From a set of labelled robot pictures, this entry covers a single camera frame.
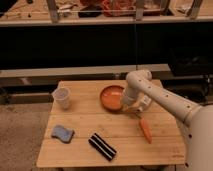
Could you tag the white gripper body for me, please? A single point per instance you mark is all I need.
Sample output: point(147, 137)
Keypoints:
point(128, 99)

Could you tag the orange ceramic bowl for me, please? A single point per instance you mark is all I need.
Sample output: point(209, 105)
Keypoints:
point(110, 98)

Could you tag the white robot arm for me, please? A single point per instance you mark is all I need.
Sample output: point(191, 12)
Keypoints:
point(197, 118)

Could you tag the orange toy carrot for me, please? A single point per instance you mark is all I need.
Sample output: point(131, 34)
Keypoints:
point(145, 129)

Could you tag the wooden folding table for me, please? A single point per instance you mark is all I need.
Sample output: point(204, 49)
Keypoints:
point(121, 131)

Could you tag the black white striped cloth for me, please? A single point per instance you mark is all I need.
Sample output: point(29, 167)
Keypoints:
point(102, 147)

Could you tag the blue sponge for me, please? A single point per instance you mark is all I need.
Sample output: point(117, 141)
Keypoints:
point(63, 134)

